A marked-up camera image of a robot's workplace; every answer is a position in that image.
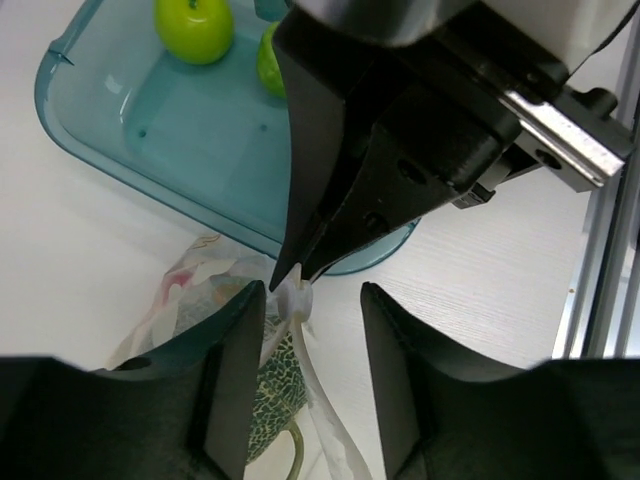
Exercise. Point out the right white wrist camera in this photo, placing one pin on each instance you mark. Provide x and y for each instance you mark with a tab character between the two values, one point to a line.
570	30

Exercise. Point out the clear dotted zip bag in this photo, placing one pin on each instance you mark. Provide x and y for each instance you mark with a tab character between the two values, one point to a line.
216	257

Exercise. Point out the light green bumpy fruit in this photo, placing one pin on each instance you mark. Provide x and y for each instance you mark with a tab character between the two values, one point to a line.
267	66

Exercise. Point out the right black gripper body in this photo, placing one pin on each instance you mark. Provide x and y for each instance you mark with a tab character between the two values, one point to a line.
478	53

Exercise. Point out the right aluminium frame post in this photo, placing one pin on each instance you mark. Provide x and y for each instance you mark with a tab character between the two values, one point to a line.
601	313

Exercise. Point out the green apple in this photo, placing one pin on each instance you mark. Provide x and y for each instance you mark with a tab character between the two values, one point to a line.
195	32

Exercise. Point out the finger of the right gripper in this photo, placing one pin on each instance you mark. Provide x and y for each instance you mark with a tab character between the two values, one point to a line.
425	151
308	56

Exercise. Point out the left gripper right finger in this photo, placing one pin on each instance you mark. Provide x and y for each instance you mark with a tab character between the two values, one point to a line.
445	411

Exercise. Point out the teal plastic tray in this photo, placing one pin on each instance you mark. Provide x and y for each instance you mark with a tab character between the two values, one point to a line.
207	141

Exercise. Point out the wrinkled red fruit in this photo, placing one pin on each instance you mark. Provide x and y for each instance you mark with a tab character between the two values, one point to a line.
173	286

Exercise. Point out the green netted melon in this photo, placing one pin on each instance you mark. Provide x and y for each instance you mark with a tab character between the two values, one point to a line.
281	391

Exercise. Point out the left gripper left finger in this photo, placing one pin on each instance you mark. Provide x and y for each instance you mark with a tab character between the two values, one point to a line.
179	411

